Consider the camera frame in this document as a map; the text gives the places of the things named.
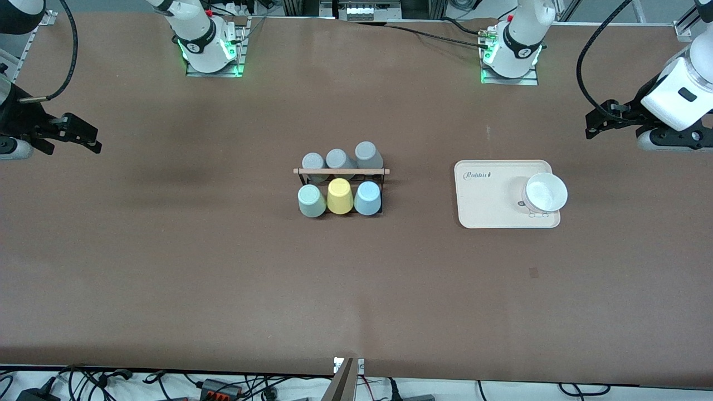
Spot mint green cup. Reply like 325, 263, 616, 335
297, 184, 328, 218

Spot light blue cup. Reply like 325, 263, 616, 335
354, 181, 383, 216

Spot white bowl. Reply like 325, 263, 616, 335
521, 172, 569, 213

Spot beige tray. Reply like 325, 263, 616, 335
454, 160, 561, 229

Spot grey cup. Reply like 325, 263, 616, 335
355, 141, 384, 178
325, 148, 358, 180
301, 153, 329, 183

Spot yellow cup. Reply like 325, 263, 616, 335
326, 178, 355, 215

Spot black power brick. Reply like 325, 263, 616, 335
16, 379, 61, 401

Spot white power strip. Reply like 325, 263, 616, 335
337, 0, 402, 22

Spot black adapter red buttons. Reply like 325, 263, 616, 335
199, 378, 244, 401

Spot black plug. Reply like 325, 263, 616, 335
384, 379, 436, 401

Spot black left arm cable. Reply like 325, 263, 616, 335
576, 0, 656, 123

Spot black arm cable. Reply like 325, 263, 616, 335
17, 0, 79, 103
576, 0, 656, 123

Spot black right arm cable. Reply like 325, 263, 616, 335
17, 0, 79, 103

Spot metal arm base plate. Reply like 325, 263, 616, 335
480, 53, 539, 86
185, 17, 247, 78

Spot aluminium rail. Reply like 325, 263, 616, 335
11, 9, 59, 84
673, 0, 713, 43

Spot thick black cable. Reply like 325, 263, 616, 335
442, 17, 486, 36

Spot thin black cable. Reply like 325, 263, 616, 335
355, 21, 491, 48

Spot metal frame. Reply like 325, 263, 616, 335
281, 0, 447, 22

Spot black wire cup rack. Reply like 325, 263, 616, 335
293, 167, 390, 217

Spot looping black cable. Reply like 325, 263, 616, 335
559, 383, 612, 398

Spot camera mount post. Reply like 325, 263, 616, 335
322, 356, 366, 401

